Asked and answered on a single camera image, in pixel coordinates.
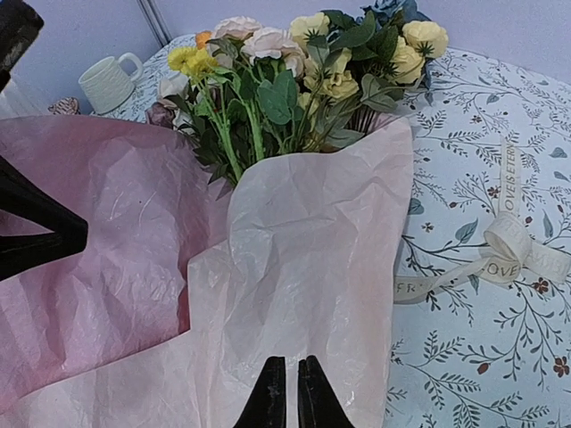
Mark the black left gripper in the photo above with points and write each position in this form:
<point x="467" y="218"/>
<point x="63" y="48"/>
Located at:
<point x="20" y="25"/>

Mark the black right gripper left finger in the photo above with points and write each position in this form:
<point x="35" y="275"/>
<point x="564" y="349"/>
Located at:
<point x="266" y="406"/>

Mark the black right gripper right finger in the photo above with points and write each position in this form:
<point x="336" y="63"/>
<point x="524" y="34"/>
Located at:
<point x="317" y="404"/>

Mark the pink wrapping paper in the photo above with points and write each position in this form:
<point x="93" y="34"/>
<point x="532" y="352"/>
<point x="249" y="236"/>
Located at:
<point x="306" y="270"/>

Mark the artificial flower bouquet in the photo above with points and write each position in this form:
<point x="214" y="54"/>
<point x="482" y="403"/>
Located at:
<point x="245" y="92"/>

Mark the cream printed ribbon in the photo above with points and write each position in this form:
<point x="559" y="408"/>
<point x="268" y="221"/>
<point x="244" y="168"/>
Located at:
<point x="510" y="248"/>

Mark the pink patterned small object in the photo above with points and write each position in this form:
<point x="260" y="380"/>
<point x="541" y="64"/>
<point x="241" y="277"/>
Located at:
<point x="65" y="106"/>

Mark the cream ceramic mug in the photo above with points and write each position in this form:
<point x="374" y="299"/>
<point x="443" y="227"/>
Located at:
<point x="111" y="81"/>

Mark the floral patterned tablecloth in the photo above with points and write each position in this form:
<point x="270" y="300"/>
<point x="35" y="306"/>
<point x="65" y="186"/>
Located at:
<point x="476" y="354"/>

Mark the left aluminium frame post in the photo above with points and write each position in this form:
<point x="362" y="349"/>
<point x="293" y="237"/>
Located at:
<point x="154" y="22"/>

